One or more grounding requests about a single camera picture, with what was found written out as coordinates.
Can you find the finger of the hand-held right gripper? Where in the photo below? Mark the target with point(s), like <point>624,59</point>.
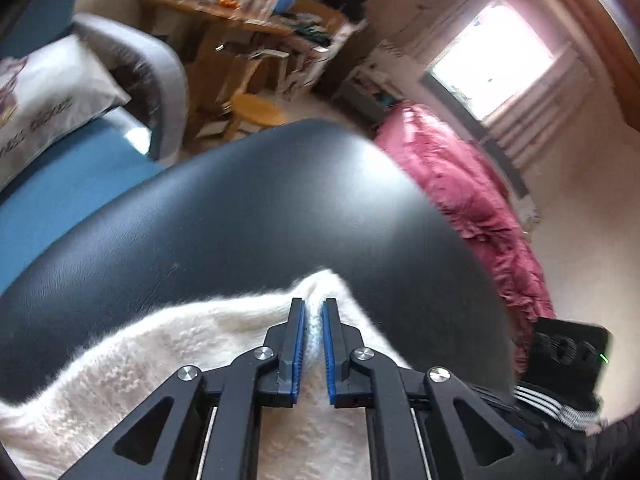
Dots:
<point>517,417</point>

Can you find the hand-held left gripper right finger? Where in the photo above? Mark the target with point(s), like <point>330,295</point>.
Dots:
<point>328,350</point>

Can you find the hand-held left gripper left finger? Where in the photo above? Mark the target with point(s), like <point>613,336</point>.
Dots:
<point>298,350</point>

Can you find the white knit sweater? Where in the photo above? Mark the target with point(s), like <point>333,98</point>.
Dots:
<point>150,360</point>

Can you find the black leather bench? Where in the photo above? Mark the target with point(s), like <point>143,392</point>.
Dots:
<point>250,200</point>

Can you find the pink blanket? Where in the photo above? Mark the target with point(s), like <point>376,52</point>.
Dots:
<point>460,195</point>

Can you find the beige curtain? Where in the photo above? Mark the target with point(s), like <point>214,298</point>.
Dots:
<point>530,130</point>

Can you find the round wooden stool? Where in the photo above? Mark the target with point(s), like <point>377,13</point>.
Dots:
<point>257,110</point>

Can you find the white shelf unit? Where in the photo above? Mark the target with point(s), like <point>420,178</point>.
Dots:
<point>365,90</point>

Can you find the blue yellow grey sofa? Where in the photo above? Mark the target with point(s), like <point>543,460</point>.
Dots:
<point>60,200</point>

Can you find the window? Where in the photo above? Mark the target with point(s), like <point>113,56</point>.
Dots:
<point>495,60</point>

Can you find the wooden desk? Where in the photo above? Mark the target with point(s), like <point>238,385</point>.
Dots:
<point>220,60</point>

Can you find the white printed cushion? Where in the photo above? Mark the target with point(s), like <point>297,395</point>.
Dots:
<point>60,100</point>

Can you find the blue jug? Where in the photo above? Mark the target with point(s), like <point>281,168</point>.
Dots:
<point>284,0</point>

